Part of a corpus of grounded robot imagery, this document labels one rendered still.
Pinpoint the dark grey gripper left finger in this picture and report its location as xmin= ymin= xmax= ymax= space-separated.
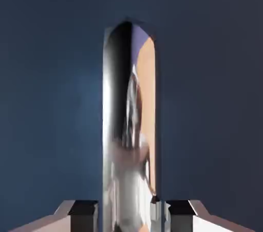
xmin=9 ymin=200 xmax=99 ymax=232

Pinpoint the curved shiny metal drawer handle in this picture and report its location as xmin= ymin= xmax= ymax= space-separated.
xmin=102 ymin=17 xmax=163 ymax=232

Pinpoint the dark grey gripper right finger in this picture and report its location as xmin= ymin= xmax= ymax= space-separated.
xmin=165 ymin=199 xmax=255 ymax=232

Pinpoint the dark blue drawer front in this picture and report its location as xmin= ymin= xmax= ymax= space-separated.
xmin=0 ymin=0 xmax=263 ymax=232

